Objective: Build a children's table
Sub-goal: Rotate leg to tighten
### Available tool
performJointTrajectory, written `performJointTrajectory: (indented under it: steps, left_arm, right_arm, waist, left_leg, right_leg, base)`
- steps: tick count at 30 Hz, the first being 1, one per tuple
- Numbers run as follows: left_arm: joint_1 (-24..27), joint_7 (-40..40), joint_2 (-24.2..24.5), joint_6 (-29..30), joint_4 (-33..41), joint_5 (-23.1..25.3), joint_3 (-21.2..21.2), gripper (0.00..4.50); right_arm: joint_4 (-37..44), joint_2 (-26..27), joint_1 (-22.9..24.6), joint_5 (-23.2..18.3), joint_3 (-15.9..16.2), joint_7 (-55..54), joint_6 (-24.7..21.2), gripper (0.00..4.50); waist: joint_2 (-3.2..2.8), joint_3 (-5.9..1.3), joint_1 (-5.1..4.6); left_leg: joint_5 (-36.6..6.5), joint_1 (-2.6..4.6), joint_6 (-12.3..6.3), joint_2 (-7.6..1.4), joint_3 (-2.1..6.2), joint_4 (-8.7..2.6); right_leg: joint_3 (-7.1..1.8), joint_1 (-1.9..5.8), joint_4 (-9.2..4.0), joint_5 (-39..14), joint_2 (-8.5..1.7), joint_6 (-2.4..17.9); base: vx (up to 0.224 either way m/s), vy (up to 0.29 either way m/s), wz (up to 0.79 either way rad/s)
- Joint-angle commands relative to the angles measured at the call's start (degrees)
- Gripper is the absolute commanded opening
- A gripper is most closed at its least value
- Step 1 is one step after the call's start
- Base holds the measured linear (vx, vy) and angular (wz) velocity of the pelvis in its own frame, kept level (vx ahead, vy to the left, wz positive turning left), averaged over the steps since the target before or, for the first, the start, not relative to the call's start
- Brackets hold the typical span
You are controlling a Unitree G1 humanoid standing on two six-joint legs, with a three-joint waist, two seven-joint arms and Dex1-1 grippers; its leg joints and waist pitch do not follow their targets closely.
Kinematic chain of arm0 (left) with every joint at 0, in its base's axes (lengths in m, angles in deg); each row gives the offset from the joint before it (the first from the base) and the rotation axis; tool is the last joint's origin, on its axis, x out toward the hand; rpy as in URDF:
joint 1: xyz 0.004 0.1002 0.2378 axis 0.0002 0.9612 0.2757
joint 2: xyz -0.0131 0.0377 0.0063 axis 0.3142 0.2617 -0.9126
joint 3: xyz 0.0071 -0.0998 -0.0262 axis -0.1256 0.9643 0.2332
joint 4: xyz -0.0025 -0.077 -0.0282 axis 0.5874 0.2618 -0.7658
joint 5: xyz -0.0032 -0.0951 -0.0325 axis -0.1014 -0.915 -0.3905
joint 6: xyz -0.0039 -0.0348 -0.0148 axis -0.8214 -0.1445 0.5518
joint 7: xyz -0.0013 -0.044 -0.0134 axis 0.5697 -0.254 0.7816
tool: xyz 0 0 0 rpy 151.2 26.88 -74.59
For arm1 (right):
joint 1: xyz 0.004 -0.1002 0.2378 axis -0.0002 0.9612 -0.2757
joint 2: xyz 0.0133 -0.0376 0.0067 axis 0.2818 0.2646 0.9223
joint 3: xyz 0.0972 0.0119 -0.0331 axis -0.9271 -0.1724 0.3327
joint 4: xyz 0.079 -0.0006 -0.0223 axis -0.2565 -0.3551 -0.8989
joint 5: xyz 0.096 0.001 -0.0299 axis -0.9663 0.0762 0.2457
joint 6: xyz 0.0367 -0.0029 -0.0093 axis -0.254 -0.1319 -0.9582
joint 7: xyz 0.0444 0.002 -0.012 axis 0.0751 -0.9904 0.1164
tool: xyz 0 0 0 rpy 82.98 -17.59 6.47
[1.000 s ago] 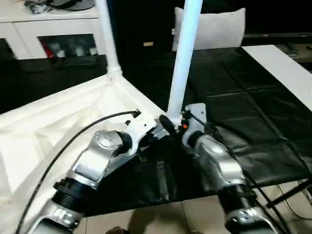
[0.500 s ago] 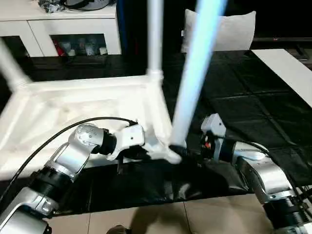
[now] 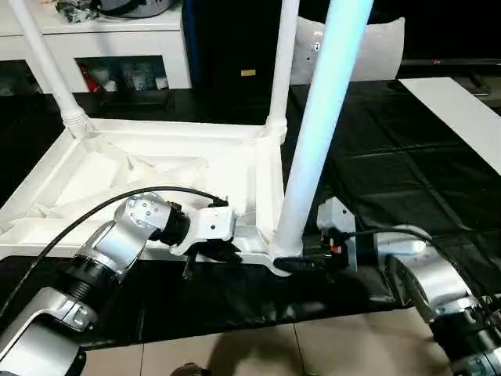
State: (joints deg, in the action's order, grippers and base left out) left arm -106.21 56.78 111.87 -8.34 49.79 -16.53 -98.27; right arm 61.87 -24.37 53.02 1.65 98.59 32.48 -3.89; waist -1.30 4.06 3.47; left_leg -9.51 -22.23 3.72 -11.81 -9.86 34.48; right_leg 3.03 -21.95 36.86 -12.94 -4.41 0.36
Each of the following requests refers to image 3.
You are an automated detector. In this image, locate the black crumpled bag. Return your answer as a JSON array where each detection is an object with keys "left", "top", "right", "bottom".
[{"left": 54, "top": 0, "right": 99, "bottom": 23}]

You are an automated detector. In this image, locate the black mat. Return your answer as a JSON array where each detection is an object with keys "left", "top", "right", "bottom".
[{"left": 0, "top": 80, "right": 501, "bottom": 348}]

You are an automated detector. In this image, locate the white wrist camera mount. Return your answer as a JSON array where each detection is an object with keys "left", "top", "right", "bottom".
[
  {"left": 316, "top": 197, "right": 359, "bottom": 271},
  {"left": 168, "top": 207, "right": 236, "bottom": 258}
]

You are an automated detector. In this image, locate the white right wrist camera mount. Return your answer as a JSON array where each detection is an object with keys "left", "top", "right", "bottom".
[{"left": 316, "top": 197, "right": 359, "bottom": 271}]

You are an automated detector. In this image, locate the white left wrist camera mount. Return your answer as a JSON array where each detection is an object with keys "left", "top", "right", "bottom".
[{"left": 168, "top": 207, "right": 236, "bottom": 258}]

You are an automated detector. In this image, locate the white plastic table top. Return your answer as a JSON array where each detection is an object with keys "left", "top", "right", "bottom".
[{"left": 0, "top": 117, "right": 310, "bottom": 277}]

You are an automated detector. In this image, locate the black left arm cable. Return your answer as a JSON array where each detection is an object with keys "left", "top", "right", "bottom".
[{"left": 0, "top": 186, "right": 230, "bottom": 314}]

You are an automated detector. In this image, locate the white cabinet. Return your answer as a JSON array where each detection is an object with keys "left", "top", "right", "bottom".
[{"left": 0, "top": 17, "right": 193, "bottom": 95}]

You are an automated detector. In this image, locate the brown round object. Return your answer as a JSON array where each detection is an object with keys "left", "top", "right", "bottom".
[{"left": 174, "top": 362, "right": 208, "bottom": 376}]

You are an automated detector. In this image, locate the black cabinet blue edge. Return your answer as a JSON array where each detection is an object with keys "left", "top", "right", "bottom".
[{"left": 182, "top": 0, "right": 283, "bottom": 93}]

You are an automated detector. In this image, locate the grey helmet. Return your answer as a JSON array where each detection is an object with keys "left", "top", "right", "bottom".
[{"left": 97, "top": 0, "right": 173, "bottom": 19}]

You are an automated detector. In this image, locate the black bar pink mark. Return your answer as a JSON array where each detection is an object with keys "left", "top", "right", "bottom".
[{"left": 401, "top": 58, "right": 501, "bottom": 68}]

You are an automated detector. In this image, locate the black television stand foot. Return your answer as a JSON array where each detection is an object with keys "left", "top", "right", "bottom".
[{"left": 467, "top": 70, "right": 492, "bottom": 97}]

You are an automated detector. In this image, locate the white plastic table leg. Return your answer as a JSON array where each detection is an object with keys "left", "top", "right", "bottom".
[
  {"left": 269, "top": 0, "right": 375, "bottom": 259},
  {"left": 7, "top": 0, "right": 94, "bottom": 139},
  {"left": 264, "top": 0, "right": 301, "bottom": 144}
]

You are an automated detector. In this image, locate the red bottle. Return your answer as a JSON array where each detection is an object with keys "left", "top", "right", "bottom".
[{"left": 80, "top": 64, "right": 98, "bottom": 93}]

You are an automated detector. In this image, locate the grey pillow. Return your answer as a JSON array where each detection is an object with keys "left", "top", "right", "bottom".
[{"left": 291, "top": 15, "right": 406, "bottom": 85}]

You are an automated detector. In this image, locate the white flat board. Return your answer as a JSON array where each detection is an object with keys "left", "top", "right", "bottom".
[{"left": 397, "top": 77, "right": 501, "bottom": 175}]

